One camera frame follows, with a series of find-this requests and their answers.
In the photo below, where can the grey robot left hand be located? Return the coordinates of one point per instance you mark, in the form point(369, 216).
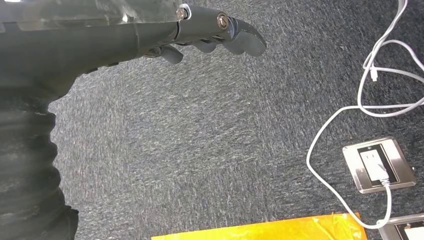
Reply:
point(82, 43)

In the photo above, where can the yellow floor tape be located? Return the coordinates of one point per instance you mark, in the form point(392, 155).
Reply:
point(265, 230)

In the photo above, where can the steel floor socket white plug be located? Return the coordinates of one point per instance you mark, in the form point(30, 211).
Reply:
point(400, 159)

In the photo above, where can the steel floor socket yellow label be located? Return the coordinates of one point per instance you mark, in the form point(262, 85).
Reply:
point(407, 230)

